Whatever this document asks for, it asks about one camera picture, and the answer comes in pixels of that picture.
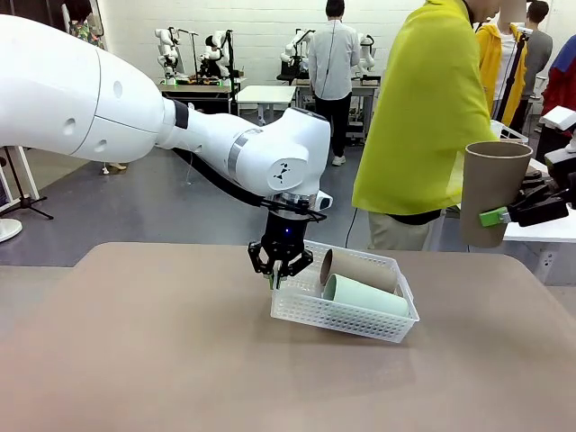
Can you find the small white table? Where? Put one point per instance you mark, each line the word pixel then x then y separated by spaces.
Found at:
pixel 265 94

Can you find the black camera tripod pole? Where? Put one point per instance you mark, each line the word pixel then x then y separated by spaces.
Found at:
pixel 513 76

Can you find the grey background work table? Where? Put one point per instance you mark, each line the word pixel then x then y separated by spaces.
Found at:
pixel 364 90

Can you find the person in floral garment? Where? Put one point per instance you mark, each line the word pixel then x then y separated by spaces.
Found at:
pixel 85 22

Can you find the black tripod stand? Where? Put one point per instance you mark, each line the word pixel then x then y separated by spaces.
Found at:
pixel 20 189

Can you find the tan brown cup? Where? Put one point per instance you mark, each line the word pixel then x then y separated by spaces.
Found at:
pixel 490 189
pixel 360 270

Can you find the wooden top robot table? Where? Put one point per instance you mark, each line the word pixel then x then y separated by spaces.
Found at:
pixel 198 87

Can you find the white flat box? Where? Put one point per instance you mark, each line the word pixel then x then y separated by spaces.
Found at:
pixel 560 118

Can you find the person in grey shirt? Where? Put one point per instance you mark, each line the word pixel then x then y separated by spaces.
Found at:
pixel 537 49

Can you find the white perforated plastic basket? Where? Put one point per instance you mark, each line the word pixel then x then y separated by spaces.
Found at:
pixel 324 317

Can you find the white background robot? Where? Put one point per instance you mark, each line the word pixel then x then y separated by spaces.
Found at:
pixel 366 49
pixel 297 47
pixel 166 49
pixel 216 51

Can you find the pale green cup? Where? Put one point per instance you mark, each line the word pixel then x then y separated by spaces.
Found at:
pixel 369 299

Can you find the person in yellow hoodie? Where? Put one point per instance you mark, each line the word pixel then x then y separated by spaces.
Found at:
pixel 499 67

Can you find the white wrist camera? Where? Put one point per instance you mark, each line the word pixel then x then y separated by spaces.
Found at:
pixel 562 157
pixel 324 200

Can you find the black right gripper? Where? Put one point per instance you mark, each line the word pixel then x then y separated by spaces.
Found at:
pixel 564 177

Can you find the person in red blue jacket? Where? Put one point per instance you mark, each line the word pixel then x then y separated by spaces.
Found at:
pixel 562 81

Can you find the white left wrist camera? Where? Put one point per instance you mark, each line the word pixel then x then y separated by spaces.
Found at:
pixel 324 200

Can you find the person in white shirt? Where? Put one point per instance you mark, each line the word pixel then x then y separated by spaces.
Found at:
pixel 333 63

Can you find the white round stand base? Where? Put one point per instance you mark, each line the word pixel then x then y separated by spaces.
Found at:
pixel 8 229

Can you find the person in yellow poncho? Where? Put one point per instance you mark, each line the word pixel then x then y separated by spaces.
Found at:
pixel 423 112

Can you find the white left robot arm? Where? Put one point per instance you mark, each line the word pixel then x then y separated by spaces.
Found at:
pixel 67 90

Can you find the white framed board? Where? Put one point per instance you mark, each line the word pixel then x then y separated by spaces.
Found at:
pixel 27 171

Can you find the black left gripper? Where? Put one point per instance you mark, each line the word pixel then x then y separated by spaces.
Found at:
pixel 285 234

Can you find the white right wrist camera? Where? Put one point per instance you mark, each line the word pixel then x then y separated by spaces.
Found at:
pixel 562 157

